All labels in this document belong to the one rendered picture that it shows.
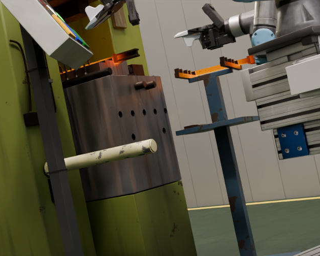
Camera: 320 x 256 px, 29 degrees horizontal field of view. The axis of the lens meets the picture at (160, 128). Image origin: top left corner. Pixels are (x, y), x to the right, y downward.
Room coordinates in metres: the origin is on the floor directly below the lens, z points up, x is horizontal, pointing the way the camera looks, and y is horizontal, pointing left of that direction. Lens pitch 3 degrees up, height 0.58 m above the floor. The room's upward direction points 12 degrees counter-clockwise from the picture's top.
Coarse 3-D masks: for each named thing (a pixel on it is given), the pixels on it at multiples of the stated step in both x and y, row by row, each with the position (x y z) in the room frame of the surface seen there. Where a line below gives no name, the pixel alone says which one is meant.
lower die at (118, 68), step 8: (96, 64) 2.35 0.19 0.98; (104, 64) 2.37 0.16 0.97; (112, 64) 2.42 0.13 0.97; (120, 64) 2.47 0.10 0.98; (72, 72) 2.41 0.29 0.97; (80, 72) 2.39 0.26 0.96; (88, 72) 2.37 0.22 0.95; (112, 72) 2.41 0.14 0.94; (120, 72) 2.46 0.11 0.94; (128, 72) 2.51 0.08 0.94; (64, 80) 2.43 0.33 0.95
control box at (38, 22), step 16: (0, 0) 1.73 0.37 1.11; (16, 0) 1.73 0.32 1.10; (32, 0) 1.73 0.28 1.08; (16, 16) 1.73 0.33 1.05; (32, 16) 1.73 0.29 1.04; (48, 16) 1.72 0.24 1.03; (32, 32) 1.73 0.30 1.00; (48, 32) 1.72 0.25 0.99; (64, 32) 1.72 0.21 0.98; (48, 48) 1.72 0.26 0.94; (64, 48) 1.77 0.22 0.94; (80, 48) 1.88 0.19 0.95; (80, 64) 2.03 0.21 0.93
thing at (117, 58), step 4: (136, 48) 2.40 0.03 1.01; (124, 52) 2.41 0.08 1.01; (128, 52) 2.41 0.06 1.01; (132, 52) 2.40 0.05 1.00; (136, 52) 2.40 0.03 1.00; (112, 56) 2.44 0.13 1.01; (116, 56) 2.43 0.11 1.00; (120, 56) 2.43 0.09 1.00; (124, 56) 2.42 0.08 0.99; (128, 56) 2.41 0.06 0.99; (132, 56) 2.40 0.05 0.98; (136, 56) 2.41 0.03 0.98; (100, 60) 2.47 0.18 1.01; (116, 60) 2.43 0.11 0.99; (120, 60) 2.42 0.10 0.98; (124, 60) 2.44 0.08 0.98; (64, 72) 2.56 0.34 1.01
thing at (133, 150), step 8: (128, 144) 2.01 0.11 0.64; (136, 144) 1.99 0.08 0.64; (144, 144) 1.97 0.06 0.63; (152, 144) 1.97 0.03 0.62; (96, 152) 2.07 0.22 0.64; (104, 152) 2.05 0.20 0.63; (112, 152) 2.03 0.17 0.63; (120, 152) 2.01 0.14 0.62; (128, 152) 2.00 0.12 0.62; (136, 152) 1.99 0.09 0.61; (144, 152) 1.98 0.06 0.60; (152, 152) 1.97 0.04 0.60; (72, 160) 2.12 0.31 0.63; (80, 160) 2.10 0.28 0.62; (88, 160) 2.08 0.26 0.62; (96, 160) 2.06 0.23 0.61; (104, 160) 2.05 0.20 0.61; (112, 160) 2.04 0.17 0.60; (72, 168) 2.13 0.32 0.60; (80, 168) 2.12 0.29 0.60
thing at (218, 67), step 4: (248, 56) 2.84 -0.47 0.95; (252, 56) 2.85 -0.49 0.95; (240, 60) 2.87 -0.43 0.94; (244, 60) 2.86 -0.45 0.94; (248, 60) 2.85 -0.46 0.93; (252, 60) 2.86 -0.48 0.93; (240, 64) 2.87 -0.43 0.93; (252, 64) 2.87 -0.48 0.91; (208, 68) 2.92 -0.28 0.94; (212, 68) 2.91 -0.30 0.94; (216, 68) 2.91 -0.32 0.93; (220, 68) 2.90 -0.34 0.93; (224, 68) 2.89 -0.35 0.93; (196, 72) 2.94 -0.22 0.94; (200, 72) 2.93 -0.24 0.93; (204, 72) 2.93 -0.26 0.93; (208, 72) 2.92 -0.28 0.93
